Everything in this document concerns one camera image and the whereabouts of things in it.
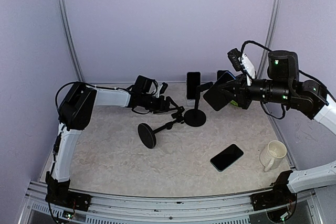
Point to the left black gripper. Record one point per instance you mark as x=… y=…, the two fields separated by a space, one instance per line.
x=163 y=107

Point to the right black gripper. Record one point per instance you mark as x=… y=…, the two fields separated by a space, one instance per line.
x=241 y=93

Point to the white folding phone stand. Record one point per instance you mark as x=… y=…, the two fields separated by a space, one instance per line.
x=190 y=102

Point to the blue phone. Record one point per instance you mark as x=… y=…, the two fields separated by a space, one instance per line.
x=212 y=96

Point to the black round-base stand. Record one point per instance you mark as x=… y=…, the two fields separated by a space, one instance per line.
x=147 y=134
x=195 y=117

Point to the teal phone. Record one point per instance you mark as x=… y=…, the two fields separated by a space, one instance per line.
x=227 y=157

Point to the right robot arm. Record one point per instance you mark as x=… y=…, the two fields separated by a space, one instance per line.
x=283 y=86

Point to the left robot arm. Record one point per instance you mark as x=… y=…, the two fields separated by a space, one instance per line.
x=74 y=115

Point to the green saucer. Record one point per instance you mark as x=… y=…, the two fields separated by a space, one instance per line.
x=234 y=103

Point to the cream ceramic mug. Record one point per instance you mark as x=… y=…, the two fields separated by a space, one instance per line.
x=272 y=155

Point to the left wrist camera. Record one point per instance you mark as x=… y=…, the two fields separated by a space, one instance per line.
x=160 y=89

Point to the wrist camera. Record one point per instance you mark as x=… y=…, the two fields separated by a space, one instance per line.
x=242 y=63
x=160 y=89

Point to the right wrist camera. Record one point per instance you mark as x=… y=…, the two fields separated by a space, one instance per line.
x=242 y=63

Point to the right aluminium frame post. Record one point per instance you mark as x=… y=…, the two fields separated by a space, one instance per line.
x=270 y=35

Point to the aluminium frame post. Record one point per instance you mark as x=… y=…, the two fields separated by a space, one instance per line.
x=270 y=35
x=69 y=39

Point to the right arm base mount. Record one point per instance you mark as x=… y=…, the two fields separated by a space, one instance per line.
x=277 y=196

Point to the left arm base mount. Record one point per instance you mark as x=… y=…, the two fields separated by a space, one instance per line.
x=68 y=199

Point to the left aluminium frame post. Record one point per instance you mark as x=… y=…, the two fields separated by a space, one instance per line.
x=69 y=39

